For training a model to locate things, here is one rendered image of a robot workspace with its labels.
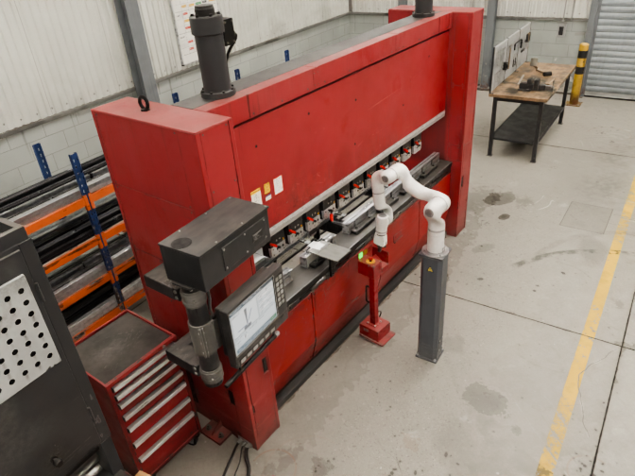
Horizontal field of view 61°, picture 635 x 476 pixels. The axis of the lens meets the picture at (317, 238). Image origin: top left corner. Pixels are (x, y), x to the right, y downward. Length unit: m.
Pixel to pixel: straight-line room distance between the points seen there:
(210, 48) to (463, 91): 2.98
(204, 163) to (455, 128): 3.36
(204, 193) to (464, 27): 3.26
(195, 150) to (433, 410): 2.56
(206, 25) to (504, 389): 3.22
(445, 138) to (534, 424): 2.84
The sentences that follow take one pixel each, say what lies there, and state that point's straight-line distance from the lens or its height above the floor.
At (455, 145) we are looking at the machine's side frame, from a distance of 5.60.
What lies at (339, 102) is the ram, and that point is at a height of 1.99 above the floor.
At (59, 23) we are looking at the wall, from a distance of 7.29.
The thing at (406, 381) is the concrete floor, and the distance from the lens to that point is 4.34.
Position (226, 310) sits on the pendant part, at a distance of 2.53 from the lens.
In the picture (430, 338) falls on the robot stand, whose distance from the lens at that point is 4.34.
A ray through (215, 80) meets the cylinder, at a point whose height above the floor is 2.40.
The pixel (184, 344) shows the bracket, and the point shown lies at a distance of 3.01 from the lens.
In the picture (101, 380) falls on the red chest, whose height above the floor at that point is 0.98.
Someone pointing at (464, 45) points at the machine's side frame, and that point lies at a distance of 5.31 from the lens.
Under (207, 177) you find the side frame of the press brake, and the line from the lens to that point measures 2.70.
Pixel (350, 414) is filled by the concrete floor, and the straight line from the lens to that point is 4.12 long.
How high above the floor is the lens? 3.14
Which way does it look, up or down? 31 degrees down
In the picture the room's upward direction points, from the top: 5 degrees counter-clockwise
